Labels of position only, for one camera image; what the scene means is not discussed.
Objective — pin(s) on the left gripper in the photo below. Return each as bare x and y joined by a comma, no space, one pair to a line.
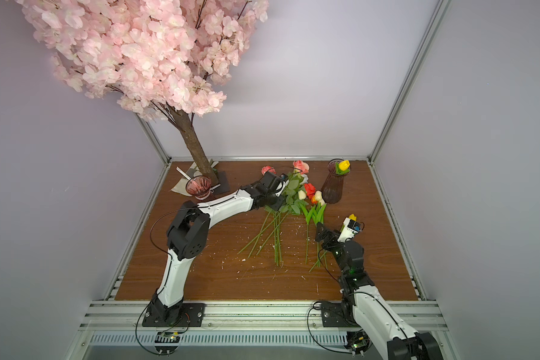
280,204

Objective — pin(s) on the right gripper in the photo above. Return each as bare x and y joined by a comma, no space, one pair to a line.
329,238

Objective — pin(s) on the white tulip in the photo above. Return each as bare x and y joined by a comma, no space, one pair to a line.
303,206

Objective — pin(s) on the red rose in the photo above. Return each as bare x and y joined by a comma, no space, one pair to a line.
310,190

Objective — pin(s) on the pink orange rose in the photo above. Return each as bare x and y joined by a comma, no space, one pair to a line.
300,167

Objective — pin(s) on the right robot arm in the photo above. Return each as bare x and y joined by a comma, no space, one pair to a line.
363,305

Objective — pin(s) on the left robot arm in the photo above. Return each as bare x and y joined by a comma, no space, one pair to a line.
187,236

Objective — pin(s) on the pink rose far left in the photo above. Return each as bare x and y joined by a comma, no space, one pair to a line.
268,169

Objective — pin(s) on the pink rose middle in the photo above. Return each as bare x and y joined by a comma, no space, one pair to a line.
269,236

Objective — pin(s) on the orange tulip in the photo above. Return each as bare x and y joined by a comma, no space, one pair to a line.
314,200

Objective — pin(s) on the dark glass vase right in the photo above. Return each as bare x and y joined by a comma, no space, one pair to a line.
333,186

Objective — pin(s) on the dark glass vase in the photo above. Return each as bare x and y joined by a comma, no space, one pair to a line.
333,186
200,187

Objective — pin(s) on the dark glass vase left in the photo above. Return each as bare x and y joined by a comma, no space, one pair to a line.
200,187

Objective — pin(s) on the beige paper sheet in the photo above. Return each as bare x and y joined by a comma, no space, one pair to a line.
180,186

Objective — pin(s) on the right controller board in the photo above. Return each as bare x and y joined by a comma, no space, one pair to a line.
358,342

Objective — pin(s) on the controller board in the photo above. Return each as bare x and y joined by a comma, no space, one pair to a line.
358,342
167,342

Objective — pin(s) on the pink cherry blossom tree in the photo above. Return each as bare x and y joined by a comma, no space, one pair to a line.
166,59

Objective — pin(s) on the left controller board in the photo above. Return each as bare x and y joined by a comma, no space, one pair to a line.
167,342

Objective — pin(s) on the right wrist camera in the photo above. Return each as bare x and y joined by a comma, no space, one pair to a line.
349,230

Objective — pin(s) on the tree base plate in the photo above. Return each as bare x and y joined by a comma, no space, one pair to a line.
222,187

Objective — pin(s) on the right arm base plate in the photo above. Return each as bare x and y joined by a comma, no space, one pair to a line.
333,315

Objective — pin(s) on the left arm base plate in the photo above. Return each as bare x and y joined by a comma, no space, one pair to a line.
183,314

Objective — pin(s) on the aluminium front rail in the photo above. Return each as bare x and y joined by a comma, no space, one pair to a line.
245,315

